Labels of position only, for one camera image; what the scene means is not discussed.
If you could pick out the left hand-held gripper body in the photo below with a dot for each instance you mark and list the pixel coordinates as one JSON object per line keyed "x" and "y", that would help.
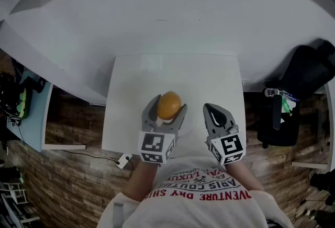
{"x": 154, "y": 144}

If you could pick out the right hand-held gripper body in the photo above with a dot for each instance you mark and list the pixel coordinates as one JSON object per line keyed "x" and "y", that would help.
{"x": 227, "y": 147}

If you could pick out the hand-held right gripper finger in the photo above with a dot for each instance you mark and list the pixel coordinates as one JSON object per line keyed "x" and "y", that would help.
{"x": 227, "y": 117}
{"x": 208, "y": 119}

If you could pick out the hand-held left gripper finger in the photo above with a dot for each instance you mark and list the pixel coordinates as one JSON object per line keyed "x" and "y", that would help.
{"x": 180, "y": 119}
{"x": 149, "y": 114}

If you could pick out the round orange food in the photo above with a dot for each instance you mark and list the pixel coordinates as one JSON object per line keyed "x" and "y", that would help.
{"x": 169, "y": 105}

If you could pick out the person's left forearm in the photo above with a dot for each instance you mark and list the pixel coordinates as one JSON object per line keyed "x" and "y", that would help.
{"x": 142, "y": 182}

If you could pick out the person's right forearm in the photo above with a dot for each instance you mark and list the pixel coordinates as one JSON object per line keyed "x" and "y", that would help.
{"x": 244, "y": 177}

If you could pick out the white power strip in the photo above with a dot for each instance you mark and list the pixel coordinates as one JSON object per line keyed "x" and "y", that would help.
{"x": 124, "y": 161}

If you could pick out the black bag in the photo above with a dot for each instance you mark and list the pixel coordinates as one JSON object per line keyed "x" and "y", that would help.
{"x": 288, "y": 127}

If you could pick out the green and clear bottle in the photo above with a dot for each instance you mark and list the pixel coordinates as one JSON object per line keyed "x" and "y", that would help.
{"x": 287, "y": 102}

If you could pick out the person's white printed shirt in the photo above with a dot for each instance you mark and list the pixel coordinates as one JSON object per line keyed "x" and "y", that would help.
{"x": 199, "y": 208}

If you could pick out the light blue desk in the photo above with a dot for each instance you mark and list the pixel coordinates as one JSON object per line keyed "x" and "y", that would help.
{"x": 34, "y": 117}

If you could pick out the black and green device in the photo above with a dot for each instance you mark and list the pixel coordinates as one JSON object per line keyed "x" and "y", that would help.
{"x": 18, "y": 98}

